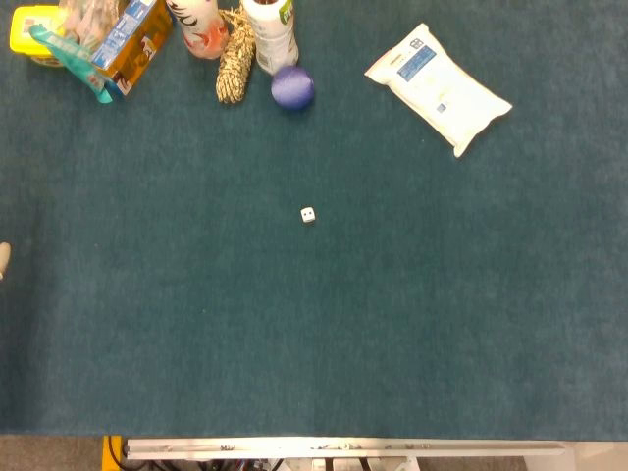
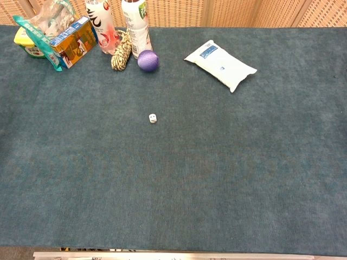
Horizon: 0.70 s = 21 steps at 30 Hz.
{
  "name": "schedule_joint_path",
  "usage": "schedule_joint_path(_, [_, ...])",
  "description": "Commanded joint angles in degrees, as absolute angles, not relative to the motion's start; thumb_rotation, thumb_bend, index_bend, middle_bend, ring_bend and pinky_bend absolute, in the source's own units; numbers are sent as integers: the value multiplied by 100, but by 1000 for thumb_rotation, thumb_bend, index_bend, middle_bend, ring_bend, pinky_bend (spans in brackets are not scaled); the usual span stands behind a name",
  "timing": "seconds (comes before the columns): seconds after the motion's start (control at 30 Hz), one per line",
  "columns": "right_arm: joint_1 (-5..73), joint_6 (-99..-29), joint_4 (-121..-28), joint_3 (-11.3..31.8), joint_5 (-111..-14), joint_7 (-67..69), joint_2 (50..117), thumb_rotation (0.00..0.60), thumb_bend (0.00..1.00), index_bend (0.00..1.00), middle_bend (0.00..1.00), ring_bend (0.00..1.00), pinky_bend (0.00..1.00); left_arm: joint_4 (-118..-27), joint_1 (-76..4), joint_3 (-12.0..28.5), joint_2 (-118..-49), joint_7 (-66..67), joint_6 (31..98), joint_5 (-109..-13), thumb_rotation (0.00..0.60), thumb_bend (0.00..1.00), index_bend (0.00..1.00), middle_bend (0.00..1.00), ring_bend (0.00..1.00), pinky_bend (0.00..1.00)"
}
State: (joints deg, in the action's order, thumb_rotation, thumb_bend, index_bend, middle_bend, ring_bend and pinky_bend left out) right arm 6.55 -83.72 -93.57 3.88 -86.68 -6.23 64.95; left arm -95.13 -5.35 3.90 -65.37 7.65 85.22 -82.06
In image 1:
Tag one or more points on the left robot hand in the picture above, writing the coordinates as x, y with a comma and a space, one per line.
3, 260

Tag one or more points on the small white die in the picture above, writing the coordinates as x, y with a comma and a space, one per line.
308, 215

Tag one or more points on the teal snack bag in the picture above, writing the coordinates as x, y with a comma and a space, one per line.
73, 54

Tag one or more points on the yellow lidded tub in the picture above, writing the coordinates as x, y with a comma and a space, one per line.
30, 34

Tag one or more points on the blue and orange carton box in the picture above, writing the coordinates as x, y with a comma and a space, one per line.
132, 46

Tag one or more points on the clear bottle with red print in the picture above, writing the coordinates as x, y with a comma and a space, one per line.
200, 27

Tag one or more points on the teal table cloth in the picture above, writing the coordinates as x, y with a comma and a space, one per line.
314, 275

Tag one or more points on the purple ball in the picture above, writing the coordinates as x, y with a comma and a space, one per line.
292, 87

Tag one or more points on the white bottle with green label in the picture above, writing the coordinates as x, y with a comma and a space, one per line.
271, 34

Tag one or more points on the white wet wipes pack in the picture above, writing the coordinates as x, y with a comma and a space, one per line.
436, 88

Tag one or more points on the yellow frame bracket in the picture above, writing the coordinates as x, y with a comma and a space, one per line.
111, 454

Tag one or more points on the aluminium frame rail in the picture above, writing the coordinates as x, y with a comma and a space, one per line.
343, 447

